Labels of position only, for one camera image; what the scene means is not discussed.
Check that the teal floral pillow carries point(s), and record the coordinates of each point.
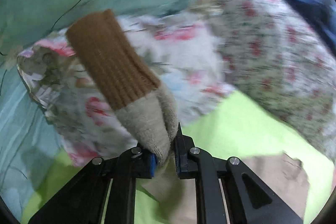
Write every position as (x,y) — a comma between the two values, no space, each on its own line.
(28,143)

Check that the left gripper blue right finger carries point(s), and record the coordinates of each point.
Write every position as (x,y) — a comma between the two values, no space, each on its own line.
(195,163)

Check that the pink floral ruffled pillow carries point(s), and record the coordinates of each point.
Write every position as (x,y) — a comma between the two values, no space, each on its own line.
(181,50)

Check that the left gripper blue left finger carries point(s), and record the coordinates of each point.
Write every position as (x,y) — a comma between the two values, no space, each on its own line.
(131,165)

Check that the light green bed sheet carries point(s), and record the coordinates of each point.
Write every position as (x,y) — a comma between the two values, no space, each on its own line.
(238,127)

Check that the red rose floral quilt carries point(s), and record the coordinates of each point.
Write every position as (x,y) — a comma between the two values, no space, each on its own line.
(275,58)

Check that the beige knitted sweater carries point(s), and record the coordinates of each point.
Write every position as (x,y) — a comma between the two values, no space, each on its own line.
(146,109)

